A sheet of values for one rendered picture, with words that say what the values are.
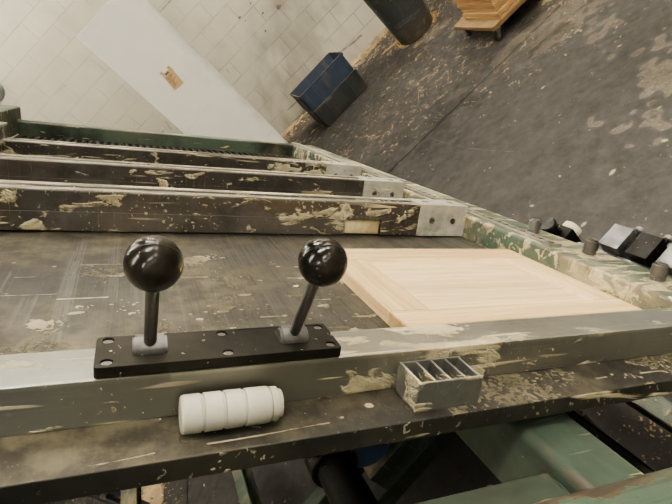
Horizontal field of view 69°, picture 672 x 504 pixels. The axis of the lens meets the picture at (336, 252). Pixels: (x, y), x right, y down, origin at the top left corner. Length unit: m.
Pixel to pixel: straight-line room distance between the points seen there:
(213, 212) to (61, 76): 5.20
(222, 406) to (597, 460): 0.35
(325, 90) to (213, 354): 4.70
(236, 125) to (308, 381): 4.21
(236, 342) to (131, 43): 4.16
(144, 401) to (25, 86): 5.80
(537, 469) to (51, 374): 0.44
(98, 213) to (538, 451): 0.73
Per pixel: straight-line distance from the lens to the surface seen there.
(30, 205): 0.92
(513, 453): 0.58
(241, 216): 0.93
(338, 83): 5.09
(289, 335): 0.44
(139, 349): 0.42
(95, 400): 0.42
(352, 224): 1.01
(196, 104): 4.54
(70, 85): 6.05
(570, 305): 0.79
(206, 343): 0.43
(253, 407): 0.40
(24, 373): 0.43
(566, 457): 0.54
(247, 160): 1.50
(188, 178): 1.19
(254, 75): 5.96
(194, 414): 0.40
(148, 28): 4.50
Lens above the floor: 1.59
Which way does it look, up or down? 29 degrees down
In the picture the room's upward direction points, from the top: 47 degrees counter-clockwise
